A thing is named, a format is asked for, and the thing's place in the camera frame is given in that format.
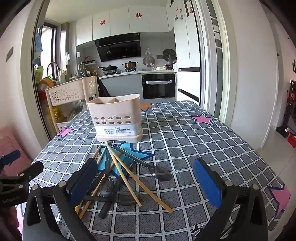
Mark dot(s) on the white upper kitchen cabinets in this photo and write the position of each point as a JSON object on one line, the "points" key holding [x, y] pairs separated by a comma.
{"points": [[120, 23]]}

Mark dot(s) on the grey wall switch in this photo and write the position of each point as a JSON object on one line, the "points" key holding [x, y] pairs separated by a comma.
{"points": [[9, 53]]}

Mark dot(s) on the dark floor stand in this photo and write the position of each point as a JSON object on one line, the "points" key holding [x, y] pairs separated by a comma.
{"points": [[289, 104]]}

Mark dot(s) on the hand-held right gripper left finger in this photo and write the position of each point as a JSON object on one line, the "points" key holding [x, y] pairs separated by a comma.
{"points": [[84, 183]]}

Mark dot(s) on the red paper-cut sticker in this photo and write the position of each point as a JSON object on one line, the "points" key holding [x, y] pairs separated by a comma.
{"points": [[138, 14], [102, 22]]}

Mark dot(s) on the black hanging cloth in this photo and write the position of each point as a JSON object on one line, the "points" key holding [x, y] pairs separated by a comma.
{"points": [[104, 89]]}

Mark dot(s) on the round metal steamer rack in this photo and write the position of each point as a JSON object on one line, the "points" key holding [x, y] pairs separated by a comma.
{"points": [[148, 61]]}

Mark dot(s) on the white sliding door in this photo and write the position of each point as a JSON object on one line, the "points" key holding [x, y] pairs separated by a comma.
{"points": [[215, 58]]}

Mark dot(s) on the white plastic bag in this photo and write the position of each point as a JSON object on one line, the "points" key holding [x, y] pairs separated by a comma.
{"points": [[67, 56]]}

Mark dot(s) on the black built-in oven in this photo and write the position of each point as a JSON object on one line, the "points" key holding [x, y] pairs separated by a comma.
{"points": [[159, 88]]}

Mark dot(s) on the yellow cooking oil bottle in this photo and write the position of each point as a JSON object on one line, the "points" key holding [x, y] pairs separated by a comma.
{"points": [[56, 113]]}

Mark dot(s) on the grey checkered star tablecloth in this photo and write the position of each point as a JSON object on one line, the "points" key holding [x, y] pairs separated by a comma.
{"points": [[185, 139]]}

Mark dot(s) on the metal kitchen faucet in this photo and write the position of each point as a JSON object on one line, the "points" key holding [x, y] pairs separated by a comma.
{"points": [[54, 64]]}

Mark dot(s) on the green plastic basket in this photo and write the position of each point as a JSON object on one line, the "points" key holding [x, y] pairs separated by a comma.
{"points": [[39, 73]]}

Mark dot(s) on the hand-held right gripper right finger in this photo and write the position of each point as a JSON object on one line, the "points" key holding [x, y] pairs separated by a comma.
{"points": [[208, 183]]}

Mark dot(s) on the round orange fridge magnet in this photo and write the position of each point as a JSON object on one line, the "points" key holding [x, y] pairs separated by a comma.
{"points": [[191, 9]]}

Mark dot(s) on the golden cooking pot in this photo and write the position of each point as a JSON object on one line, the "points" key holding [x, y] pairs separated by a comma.
{"points": [[130, 65]]}

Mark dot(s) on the white countertop appliance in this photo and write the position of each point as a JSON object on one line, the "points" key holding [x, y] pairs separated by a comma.
{"points": [[174, 66]]}

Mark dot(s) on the black range hood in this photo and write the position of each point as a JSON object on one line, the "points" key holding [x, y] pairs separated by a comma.
{"points": [[120, 48]]}

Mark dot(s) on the round dark hanging rack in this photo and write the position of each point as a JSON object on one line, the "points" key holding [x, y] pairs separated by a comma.
{"points": [[169, 55]]}

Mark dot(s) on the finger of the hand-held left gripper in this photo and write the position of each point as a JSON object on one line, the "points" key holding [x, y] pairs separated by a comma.
{"points": [[32, 169], [10, 157]]}

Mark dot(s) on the beige plastic storage cart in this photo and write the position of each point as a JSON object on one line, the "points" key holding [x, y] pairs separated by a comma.
{"points": [[67, 92]]}

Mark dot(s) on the black wok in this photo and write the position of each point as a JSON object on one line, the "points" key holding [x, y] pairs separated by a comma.
{"points": [[108, 68]]}

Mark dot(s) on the glass jug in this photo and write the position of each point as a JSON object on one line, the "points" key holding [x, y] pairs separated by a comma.
{"points": [[82, 69]]}

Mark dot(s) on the blue hanging bag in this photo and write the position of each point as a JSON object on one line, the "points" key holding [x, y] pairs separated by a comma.
{"points": [[38, 42]]}

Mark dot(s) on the person's left forearm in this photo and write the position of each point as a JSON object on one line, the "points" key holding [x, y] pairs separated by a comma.
{"points": [[10, 223]]}

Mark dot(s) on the pink plastic stool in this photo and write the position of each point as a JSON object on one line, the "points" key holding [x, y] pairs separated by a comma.
{"points": [[11, 139]]}

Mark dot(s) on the beige plastic utensil holder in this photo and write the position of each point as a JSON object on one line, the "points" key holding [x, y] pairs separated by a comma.
{"points": [[115, 111]]}

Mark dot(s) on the white refrigerator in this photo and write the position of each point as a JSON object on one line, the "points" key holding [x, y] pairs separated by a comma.
{"points": [[187, 46]]}

